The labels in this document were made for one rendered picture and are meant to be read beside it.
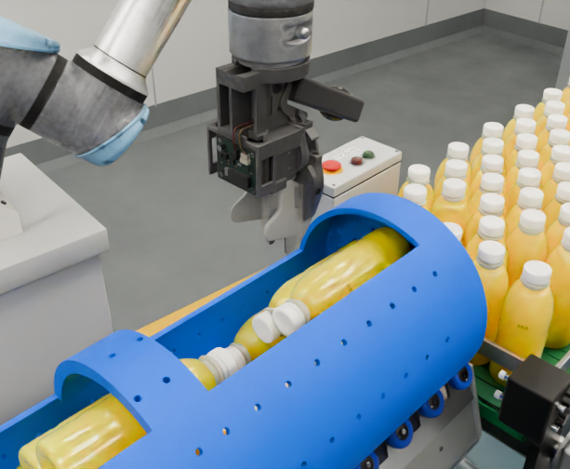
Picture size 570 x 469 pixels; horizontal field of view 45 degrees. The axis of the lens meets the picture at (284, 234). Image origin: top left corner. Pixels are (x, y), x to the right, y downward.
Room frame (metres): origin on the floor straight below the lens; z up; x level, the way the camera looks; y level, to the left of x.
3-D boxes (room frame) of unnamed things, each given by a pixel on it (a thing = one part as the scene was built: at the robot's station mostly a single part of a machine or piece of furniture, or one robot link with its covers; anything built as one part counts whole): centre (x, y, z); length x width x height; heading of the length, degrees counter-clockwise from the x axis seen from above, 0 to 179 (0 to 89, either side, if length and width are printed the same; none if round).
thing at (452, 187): (1.05, -0.30, 1.10); 0.04 x 0.04 x 0.02
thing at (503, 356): (0.87, -0.24, 0.96); 0.40 x 0.01 x 0.03; 46
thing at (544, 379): (0.70, -0.36, 0.95); 0.10 x 0.07 x 0.10; 46
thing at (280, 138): (0.60, 0.02, 1.43); 0.09 x 0.08 x 0.12; 136
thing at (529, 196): (1.02, -0.42, 1.10); 0.04 x 0.04 x 0.02
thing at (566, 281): (0.90, -0.45, 1.00); 0.07 x 0.07 x 0.19
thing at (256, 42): (0.61, 0.01, 1.51); 0.08 x 0.08 x 0.05
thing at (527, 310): (0.80, -0.36, 1.00); 0.07 x 0.07 x 0.19
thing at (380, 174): (1.16, -0.12, 1.05); 0.20 x 0.10 x 0.10; 136
